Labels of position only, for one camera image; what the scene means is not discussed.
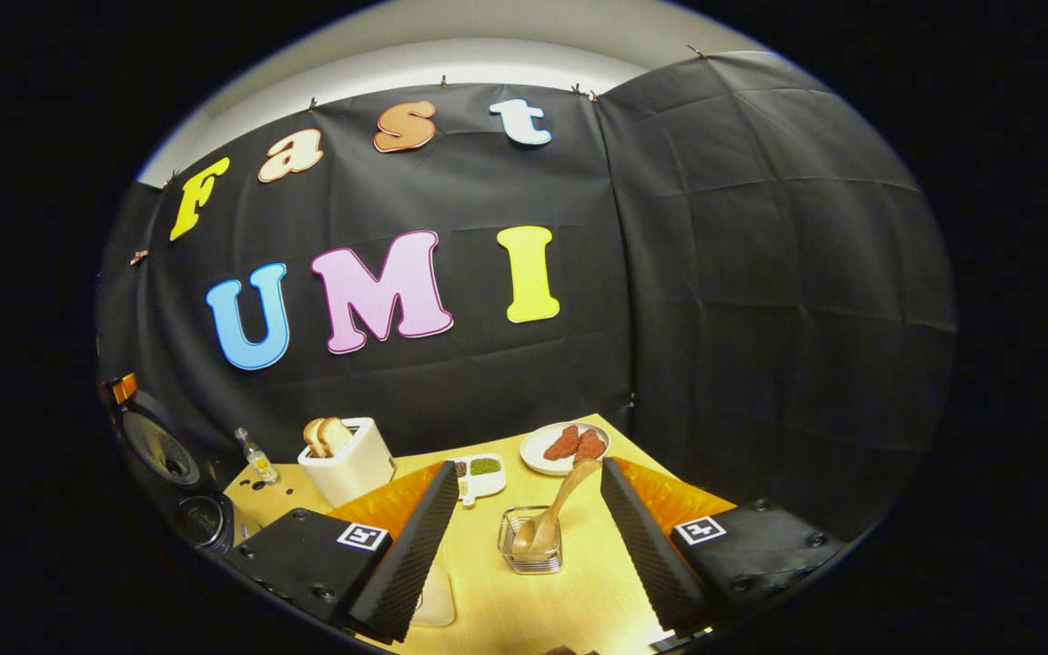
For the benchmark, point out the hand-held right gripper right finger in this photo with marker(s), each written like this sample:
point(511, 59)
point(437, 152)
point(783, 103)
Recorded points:
point(647, 555)

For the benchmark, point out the small glass bottle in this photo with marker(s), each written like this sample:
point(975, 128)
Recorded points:
point(260, 464)

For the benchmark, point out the bread slice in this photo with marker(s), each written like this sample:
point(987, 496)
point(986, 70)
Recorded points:
point(336, 435)
point(312, 438)

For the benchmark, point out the clear plastic rice box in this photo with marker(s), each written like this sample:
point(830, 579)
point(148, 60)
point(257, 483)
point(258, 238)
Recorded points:
point(438, 600)

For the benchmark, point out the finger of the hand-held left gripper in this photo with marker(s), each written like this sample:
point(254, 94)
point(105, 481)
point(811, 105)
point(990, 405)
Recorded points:
point(124, 388)

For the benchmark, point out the wooden spoon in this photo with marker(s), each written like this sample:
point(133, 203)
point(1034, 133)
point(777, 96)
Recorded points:
point(560, 500)

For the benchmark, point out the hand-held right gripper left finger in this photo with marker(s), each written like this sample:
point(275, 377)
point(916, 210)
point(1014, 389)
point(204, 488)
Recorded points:
point(410, 555)

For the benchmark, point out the silver and black rice cooker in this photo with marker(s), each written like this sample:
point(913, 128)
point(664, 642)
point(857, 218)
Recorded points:
point(160, 450)

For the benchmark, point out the green beans pile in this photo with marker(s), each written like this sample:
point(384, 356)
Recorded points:
point(485, 466)

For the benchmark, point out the white divided dish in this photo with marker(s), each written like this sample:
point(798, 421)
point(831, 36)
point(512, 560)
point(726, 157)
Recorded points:
point(486, 487)

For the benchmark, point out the round white plate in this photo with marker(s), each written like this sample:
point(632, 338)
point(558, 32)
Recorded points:
point(533, 450)

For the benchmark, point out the white toaster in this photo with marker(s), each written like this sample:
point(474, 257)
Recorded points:
point(351, 478)

